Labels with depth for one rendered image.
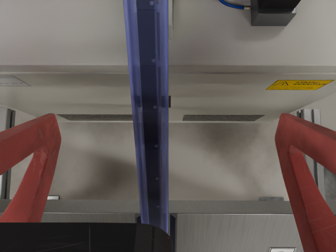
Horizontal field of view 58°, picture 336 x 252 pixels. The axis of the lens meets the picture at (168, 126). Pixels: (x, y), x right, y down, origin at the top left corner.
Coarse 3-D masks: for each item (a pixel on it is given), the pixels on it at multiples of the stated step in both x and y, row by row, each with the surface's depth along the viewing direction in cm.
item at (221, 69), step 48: (0, 0) 43; (48, 0) 43; (96, 0) 43; (192, 0) 43; (240, 0) 43; (0, 48) 42; (48, 48) 42; (96, 48) 42; (192, 48) 42; (240, 48) 42; (288, 48) 42; (0, 96) 60; (48, 96) 60; (96, 96) 60; (192, 96) 59; (240, 96) 59; (288, 96) 59
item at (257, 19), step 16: (256, 0) 40; (272, 0) 37; (288, 0) 37; (256, 16) 40; (272, 16) 40; (288, 16) 40; (0, 112) 72; (304, 112) 71; (0, 128) 71; (0, 176) 70; (320, 176) 69; (0, 192) 69; (320, 192) 69
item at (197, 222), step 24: (0, 216) 17; (48, 216) 17; (72, 216) 17; (96, 216) 17; (120, 216) 17; (168, 216) 17; (192, 216) 17; (216, 216) 17; (240, 216) 17; (264, 216) 17; (288, 216) 17; (192, 240) 18; (216, 240) 18; (240, 240) 18; (264, 240) 18; (288, 240) 18
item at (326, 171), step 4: (324, 168) 100; (324, 172) 100; (328, 172) 100; (324, 176) 100; (328, 176) 100; (332, 176) 100; (324, 180) 100; (328, 180) 100; (332, 180) 100; (328, 184) 99; (332, 184) 99; (328, 188) 99; (332, 188) 99; (328, 192) 99; (332, 192) 99; (328, 196) 99; (332, 196) 99; (328, 200) 99; (332, 200) 99
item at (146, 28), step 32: (128, 0) 9; (160, 0) 9; (128, 32) 10; (160, 32) 10; (128, 64) 10; (160, 64) 10; (160, 96) 11; (160, 128) 12; (160, 160) 13; (160, 192) 14; (160, 224) 15
